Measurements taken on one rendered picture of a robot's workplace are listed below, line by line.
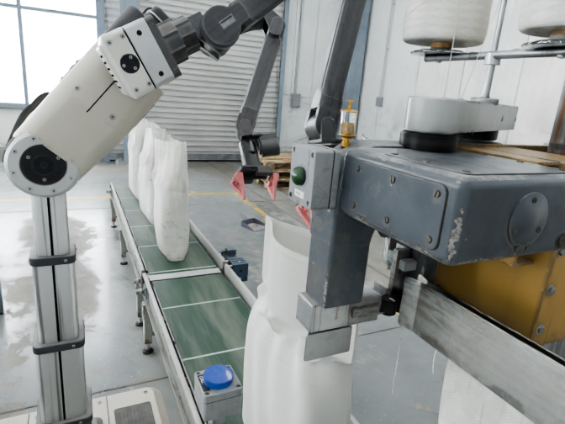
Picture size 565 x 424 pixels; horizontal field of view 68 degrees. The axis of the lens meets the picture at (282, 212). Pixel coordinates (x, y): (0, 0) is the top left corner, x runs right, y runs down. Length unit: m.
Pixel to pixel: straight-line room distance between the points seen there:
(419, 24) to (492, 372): 0.64
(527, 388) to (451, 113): 0.39
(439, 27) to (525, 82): 5.92
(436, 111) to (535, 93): 6.03
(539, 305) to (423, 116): 0.35
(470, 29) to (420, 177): 0.48
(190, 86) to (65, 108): 7.24
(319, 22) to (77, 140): 8.49
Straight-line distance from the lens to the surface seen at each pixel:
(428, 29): 0.93
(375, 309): 0.80
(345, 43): 1.03
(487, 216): 0.52
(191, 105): 8.27
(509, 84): 6.96
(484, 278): 0.85
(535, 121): 6.65
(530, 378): 0.67
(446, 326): 0.74
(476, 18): 0.95
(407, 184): 0.53
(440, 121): 0.69
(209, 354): 1.80
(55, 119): 1.08
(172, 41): 0.90
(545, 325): 0.85
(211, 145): 8.43
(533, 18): 0.79
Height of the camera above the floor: 1.41
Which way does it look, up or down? 16 degrees down
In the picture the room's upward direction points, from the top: 5 degrees clockwise
